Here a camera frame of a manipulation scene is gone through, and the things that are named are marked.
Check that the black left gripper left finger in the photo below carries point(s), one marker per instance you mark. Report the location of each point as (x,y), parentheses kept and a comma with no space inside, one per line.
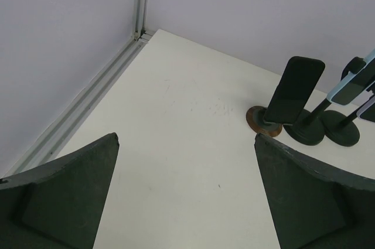
(59,204)

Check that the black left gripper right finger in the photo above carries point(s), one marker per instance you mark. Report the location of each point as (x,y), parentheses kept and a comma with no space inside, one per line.
(314,204)

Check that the black round base phone stand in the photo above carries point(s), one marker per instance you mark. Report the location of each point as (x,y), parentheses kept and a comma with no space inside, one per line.
(308,129)

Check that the wooden base phone stand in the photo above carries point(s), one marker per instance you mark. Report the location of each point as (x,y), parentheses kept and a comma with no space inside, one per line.
(255,120)

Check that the blue case smartphone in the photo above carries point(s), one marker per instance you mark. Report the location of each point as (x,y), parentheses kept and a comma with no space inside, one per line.
(357,76)

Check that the black smartphone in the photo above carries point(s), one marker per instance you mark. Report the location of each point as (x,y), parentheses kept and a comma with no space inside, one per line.
(295,87)

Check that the lilac case smartphone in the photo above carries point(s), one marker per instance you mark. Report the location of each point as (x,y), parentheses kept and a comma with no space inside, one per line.
(367,111)

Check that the left aluminium frame rail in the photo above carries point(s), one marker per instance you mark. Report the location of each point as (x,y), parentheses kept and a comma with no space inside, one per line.
(52,53)

